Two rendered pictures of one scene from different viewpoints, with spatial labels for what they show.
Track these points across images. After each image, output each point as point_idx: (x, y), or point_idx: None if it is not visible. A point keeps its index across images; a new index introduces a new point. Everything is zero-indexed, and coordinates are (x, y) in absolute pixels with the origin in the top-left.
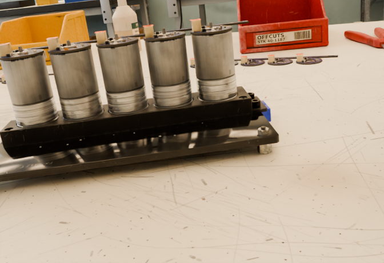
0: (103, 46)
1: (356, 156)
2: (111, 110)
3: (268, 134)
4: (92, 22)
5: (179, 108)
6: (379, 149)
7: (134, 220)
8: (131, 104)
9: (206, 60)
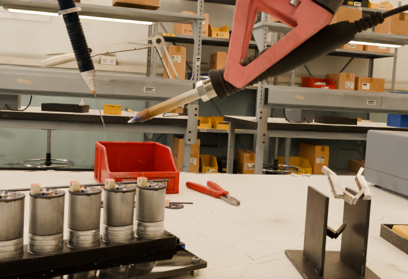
0: (81, 193)
1: (254, 275)
2: (74, 245)
3: (200, 261)
4: None
5: (128, 244)
6: (263, 270)
7: None
8: (93, 240)
9: (150, 207)
